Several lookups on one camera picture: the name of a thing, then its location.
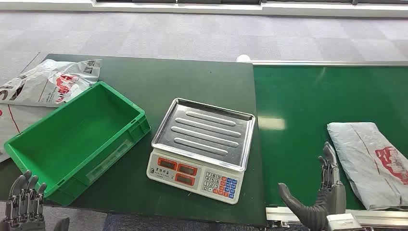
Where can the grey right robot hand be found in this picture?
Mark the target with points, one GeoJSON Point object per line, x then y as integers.
{"type": "Point", "coordinates": [328, 197]}

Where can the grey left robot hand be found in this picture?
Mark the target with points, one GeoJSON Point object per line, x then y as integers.
{"type": "Point", "coordinates": [24, 201]}

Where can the grey package with red print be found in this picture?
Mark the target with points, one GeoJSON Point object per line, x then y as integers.
{"type": "Point", "coordinates": [366, 162]}

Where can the green conveyor belt machine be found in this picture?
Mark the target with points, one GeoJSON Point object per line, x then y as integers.
{"type": "Point", "coordinates": [318, 95]}

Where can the white mailer bag, red line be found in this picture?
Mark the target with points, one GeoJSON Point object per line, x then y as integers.
{"type": "Point", "coordinates": [19, 121]}

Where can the green plastic crate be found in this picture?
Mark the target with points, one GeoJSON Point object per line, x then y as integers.
{"type": "Point", "coordinates": [76, 137]}

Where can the white mailer bag, red logo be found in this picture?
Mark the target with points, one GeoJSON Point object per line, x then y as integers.
{"type": "Point", "coordinates": [47, 83]}

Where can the white scale with steel tray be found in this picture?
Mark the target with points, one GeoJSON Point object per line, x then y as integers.
{"type": "Point", "coordinates": [204, 140]}

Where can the small white round object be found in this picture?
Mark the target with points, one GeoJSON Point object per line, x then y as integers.
{"type": "Point", "coordinates": [243, 58]}

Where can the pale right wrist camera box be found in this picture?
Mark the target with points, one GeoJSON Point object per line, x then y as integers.
{"type": "Point", "coordinates": [343, 222]}

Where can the black window frame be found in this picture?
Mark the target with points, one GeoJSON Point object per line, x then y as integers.
{"type": "Point", "coordinates": [223, 1]}

